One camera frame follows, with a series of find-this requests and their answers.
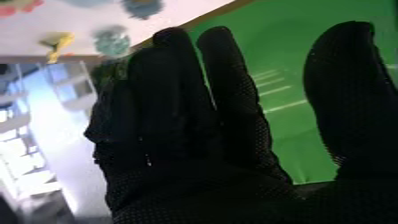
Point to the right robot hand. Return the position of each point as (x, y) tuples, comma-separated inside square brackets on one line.
[(195, 166)]

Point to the teal flower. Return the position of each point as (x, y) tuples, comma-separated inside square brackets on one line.
[(110, 41)]

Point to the yellow flower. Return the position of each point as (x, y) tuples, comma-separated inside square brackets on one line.
[(60, 41)]

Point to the white sheet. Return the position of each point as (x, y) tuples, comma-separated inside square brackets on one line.
[(71, 21)]

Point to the blue flower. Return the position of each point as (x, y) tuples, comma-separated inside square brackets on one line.
[(142, 6)]

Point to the pink flower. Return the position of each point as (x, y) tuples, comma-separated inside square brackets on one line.
[(14, 8)]

